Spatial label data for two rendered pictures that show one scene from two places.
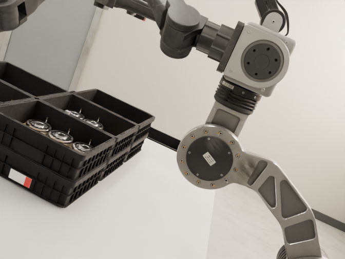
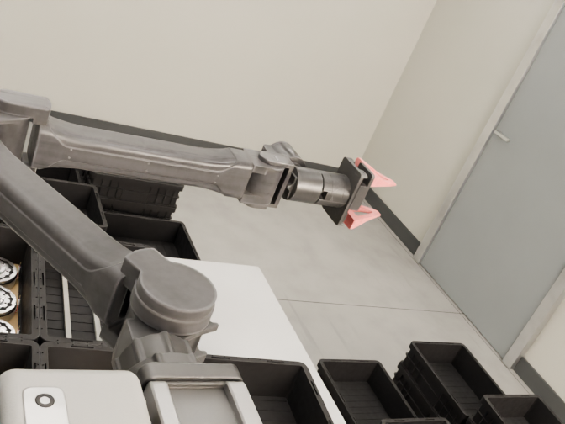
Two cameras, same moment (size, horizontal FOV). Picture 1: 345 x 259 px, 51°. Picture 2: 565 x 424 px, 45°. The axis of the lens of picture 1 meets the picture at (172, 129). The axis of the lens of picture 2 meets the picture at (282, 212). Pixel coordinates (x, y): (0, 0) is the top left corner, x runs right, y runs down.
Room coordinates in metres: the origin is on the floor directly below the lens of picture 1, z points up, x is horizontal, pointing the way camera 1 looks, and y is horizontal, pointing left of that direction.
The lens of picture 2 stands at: (1.13, -0.43, 1.86)
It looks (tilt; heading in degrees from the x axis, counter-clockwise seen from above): 24 degrees down; 53
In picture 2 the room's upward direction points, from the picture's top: 24 degrees clockwise
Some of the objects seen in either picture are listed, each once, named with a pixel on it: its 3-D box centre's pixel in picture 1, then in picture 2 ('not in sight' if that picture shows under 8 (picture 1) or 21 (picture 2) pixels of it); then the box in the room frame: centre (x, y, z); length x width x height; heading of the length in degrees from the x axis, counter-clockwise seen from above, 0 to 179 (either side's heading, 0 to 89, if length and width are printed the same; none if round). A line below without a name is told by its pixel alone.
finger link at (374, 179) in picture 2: not in sight; (369, 186); (1.89, 0.38, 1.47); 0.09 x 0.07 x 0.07; 177
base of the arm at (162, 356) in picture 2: not in sight; (163, 394); (1.38, -0.05, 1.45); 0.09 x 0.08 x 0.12; 176
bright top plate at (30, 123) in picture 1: (39, 125); not in sight; (1.39, 0.51, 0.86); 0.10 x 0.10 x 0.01
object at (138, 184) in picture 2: not in sight; (119, 206); (2.18, 2.08, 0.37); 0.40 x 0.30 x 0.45; 176
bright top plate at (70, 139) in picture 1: (61, 136); not in sight; (1.38, 0.41, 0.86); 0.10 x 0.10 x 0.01
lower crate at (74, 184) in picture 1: (44, 161); not in sight; (1.31, 0.42, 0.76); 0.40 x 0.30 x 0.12; 82
